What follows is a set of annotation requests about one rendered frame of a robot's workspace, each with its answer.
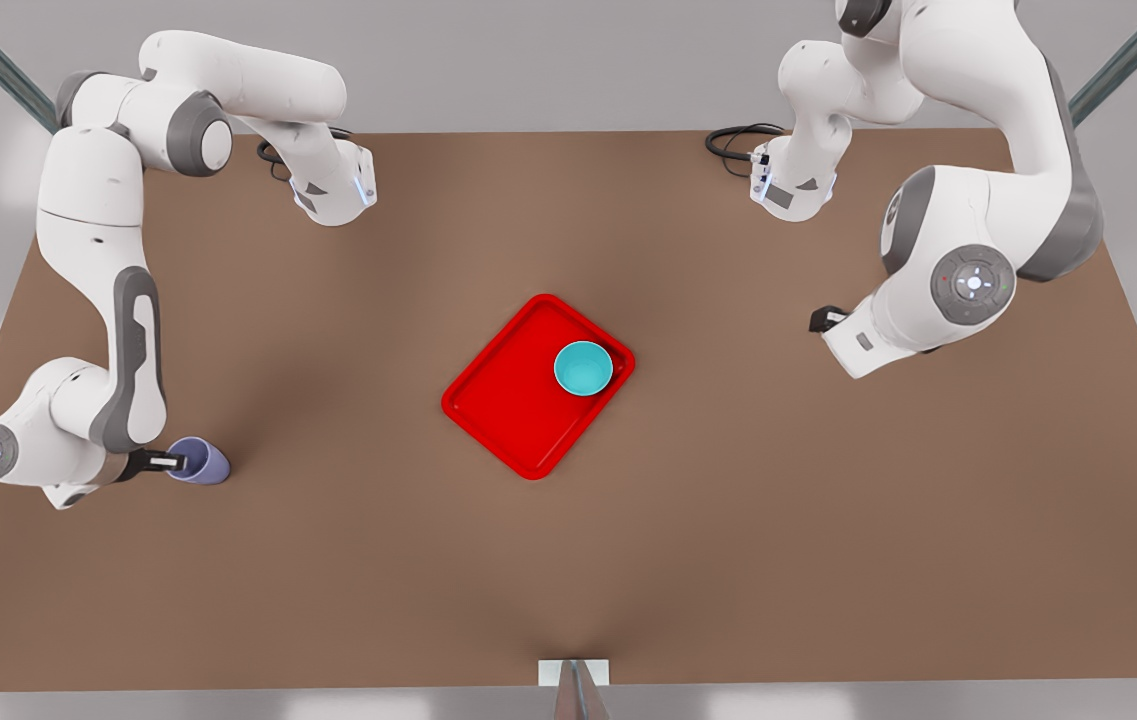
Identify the purple cup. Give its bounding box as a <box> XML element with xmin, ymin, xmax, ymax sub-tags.
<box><xmin>166</xmin><ymin>436</ymin><xmax>231</xmax><ymax>485</ymax></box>

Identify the red tray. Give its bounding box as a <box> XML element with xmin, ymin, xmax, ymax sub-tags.
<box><xmin>441</xmin><ymin>293</ymin><xmax>637</xmax><ymax>481</ymax></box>

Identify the black cable loop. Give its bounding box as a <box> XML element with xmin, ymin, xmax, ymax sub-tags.
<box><xmin>257</xmin><ymin>128</ymin><xmax>356</xmax><ymax>183</ymax></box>
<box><xmin>705</xmin><ymin>123</ymin><xmax>789</xmax><ymax>179</ymax></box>

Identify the teal bowl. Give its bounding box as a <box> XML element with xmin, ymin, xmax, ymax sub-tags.
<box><xmin>554</xmin><ymin>341</ymin><xmax>615</xmax><ymax>397</ymax></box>

